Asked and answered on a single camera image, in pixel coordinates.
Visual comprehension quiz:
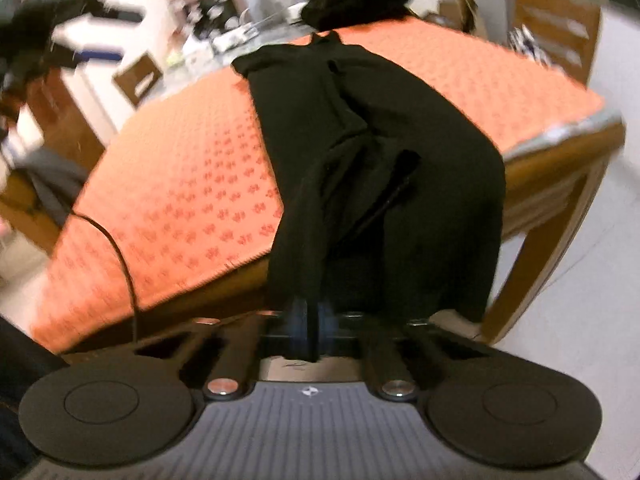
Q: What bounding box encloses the black and white striped cloth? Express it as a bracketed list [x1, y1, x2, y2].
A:
[506, 24, 553, 67]

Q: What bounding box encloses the black sweater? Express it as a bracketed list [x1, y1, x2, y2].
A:
[232, 30, 507, 363]

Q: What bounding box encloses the grey garment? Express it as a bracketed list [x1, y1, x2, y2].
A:
[17, 147, 93, 228]

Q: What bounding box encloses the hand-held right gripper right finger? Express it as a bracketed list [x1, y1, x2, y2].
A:
[320, 302, 501, 402]

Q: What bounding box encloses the brown appliance with stickers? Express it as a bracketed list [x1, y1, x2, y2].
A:
[170, 0, 241, 38]

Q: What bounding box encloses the orange patterned mat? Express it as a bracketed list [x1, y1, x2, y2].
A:
[30, 17, 608, 353]

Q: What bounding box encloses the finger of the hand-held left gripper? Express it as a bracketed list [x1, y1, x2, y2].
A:
[65, 0, 146, 28]
[52, 45, 126, 68]

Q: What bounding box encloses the wooden dining table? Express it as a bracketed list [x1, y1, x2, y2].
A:
[65, 120, 626, 356]

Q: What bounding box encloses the checked tablecloth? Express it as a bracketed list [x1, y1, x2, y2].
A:
[160, 5, 311, 86]

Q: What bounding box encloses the black cable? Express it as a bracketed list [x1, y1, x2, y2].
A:
[70, 210, 138, 346]

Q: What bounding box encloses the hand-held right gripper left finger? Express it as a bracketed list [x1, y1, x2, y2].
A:
[132, 300, 308, 402]

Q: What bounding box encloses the white power strip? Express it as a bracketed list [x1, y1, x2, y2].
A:
[212, 27, 261, 53]

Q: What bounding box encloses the brown paper bag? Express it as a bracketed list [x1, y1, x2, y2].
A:
[440, 0, 488, 38]

